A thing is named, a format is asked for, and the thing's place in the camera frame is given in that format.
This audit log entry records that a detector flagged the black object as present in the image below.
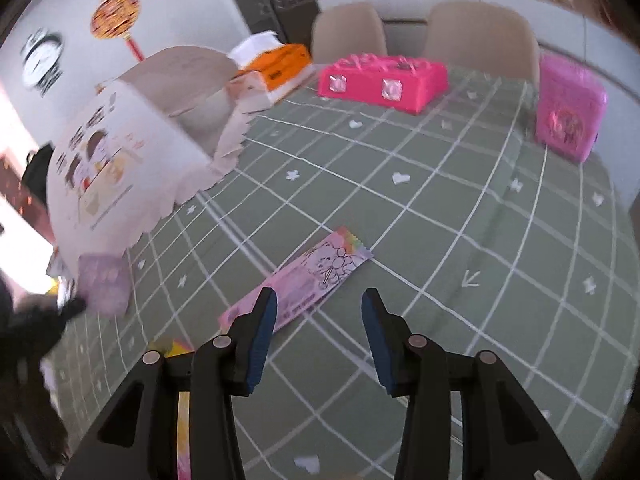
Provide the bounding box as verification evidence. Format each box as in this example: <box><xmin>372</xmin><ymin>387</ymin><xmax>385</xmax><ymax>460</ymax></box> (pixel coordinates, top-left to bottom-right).
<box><xmin>22</xmin><ymin>142</ymin><xmax>56</xmax><ymax>201</ymax></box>

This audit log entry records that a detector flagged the pink cartoon print wrapper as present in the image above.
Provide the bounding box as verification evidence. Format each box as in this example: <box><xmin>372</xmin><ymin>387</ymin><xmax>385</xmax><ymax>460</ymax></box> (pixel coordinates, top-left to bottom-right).
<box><xmin>218</xmin><ymin>226</ymin><xmax>375</xmax><ymax>333</ymax></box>

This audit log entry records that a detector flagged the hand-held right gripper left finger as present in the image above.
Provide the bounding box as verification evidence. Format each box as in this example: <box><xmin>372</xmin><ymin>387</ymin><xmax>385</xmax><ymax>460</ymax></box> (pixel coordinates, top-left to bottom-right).
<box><xmin>60</xmin><ymin>287</ymin><xmax>277</xmax><ymax>480</ymax></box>

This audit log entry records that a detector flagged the yellow pink wrapper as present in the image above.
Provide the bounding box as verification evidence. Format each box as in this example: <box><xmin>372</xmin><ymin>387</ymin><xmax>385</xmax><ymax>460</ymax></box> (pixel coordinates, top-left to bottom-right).
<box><xmin>176</xmin><ymin>390</ymin><xmax>193</xmax><ymax>480</ymax></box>

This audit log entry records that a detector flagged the beige printed food cover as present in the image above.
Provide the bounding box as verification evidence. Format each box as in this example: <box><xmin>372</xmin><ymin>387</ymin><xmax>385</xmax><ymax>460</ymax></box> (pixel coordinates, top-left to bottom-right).
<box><xmin>46</xmin><ymin>46</ymin><xmax>251</xmax><ymax>281</ymax></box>

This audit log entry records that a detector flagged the green checked tablecloth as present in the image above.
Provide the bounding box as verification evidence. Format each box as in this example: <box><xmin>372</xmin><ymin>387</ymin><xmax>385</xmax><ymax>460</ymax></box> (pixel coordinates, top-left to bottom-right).
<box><xmin>40</xmin><ymin>62</ymin><xmax>636</xmax><ymax>480</ymax></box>

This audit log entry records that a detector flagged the pale purple wrapper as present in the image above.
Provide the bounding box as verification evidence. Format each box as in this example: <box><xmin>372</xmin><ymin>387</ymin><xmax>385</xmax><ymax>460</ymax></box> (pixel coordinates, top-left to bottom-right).
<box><xmin>79</xmin><ymin>254</ymin><xmax>132</xmax><ymax>317</ymax></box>

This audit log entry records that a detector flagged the beige chair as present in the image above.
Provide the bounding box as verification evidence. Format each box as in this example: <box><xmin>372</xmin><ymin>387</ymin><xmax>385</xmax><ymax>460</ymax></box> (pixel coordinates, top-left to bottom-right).
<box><xmin>424</xmin><ymin>1</ymin><xmax>541</xmax><ymax>83</ymax></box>
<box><xmin>311</xmin><ymin>2</ymin><xmax>388</xmax><ymax>66</ymax></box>

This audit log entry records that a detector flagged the black white wall clock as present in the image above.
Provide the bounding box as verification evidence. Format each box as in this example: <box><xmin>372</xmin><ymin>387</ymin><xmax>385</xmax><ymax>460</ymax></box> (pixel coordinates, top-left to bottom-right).
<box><xmin>22</xmin><ymin>30</ymin><xmax>65</xmax><ymax>96</ymax></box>

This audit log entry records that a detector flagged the red gold lantern decoration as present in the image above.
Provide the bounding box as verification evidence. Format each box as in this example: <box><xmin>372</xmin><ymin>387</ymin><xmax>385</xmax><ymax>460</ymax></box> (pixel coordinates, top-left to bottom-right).
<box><xmin>90</xmin><ymin>0</ymin><xmax>146</xmax><ymax>61</ymax></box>

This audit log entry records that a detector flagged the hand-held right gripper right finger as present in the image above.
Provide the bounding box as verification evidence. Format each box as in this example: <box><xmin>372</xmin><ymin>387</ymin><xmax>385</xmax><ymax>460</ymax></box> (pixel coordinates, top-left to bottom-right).
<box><xmin>361</xmin><ymin>288</ymin><xmax>581</xmax><ymax>480</ymax></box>

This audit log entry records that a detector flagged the pink toy suitcase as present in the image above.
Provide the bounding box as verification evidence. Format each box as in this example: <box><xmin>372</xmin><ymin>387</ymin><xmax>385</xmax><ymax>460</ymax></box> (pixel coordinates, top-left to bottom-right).
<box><xmin>535</xmin><ymin>54</ymin><xmax>608</xmax><ymax>163</ymax></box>

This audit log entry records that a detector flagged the pink toy stove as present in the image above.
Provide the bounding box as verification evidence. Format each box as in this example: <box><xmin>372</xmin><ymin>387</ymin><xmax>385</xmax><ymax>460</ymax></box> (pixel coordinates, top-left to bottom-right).
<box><xmin>318</xmin><ymin>52</ymin><xmax>449</xmax><ymax>116</ymax></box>

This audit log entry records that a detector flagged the small yellow wrapper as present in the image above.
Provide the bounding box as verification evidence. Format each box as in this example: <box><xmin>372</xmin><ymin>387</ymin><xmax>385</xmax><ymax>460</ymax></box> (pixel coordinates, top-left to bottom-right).
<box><xmin>149</xmin><ymin>338</ymin><xmax>195</xmax><ymax>358</ymax></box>

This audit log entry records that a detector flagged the orange tissue box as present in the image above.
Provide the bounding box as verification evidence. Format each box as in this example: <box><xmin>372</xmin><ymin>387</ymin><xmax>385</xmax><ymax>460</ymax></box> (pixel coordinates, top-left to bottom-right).
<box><xmin>227</xmin><ymin>31</ymin><xmax>315</xmax><ymax>113</ymax></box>

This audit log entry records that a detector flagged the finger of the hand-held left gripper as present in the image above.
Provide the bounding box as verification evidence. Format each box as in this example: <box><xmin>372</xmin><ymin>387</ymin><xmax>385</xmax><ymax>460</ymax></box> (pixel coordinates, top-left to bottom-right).
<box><xmin>56</xmin><ymin>297</ymin><xmax>89</xmax><ymax>322</ymax></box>

